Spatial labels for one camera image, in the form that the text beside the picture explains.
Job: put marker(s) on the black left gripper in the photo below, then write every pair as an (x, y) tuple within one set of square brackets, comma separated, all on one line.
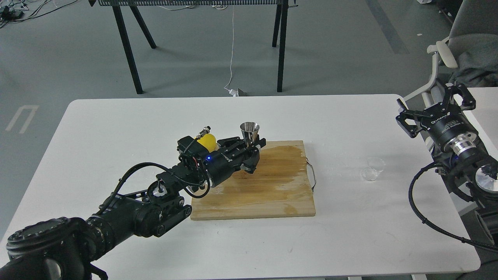
[(220, 167)]

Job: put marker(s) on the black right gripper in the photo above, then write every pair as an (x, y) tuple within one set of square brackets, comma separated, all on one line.
[(449, 126)]

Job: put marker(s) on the steel double jigger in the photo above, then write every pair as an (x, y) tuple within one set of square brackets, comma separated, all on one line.
[(250, 132)]

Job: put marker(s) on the small clear glass cup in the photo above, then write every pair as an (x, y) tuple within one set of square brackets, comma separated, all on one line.
[(375, 166)]

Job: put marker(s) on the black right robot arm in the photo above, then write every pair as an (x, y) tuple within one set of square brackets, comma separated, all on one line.
[(459, 157)]

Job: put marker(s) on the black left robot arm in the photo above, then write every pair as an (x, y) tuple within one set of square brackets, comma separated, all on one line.
[(146, 202)]

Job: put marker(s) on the yellow lemon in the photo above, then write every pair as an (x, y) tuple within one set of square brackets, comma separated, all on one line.
[(209, 142)]

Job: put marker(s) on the white side table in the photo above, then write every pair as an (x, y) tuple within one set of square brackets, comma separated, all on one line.
[(485, 116)]

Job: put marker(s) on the wooden cutting board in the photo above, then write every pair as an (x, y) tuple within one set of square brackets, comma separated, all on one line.
[(279, 187)]

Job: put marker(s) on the white office chair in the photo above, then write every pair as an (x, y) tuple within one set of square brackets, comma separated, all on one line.
[(470, 49)]

